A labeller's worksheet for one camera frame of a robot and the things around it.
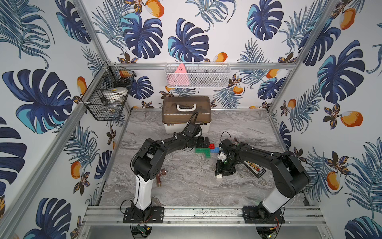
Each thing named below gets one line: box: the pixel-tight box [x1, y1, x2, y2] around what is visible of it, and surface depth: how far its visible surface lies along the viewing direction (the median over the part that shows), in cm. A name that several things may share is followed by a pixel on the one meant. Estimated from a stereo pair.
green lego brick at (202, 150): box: [194, 147, 211, 154], surface depth 96 cm
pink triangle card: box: [168, 63, 191, 86], surface depth 92 cm
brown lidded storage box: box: [161, 96, 212, 134], surface depth 97 cm
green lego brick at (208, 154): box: [204, 151, 212, 158], surface depth 96 cm
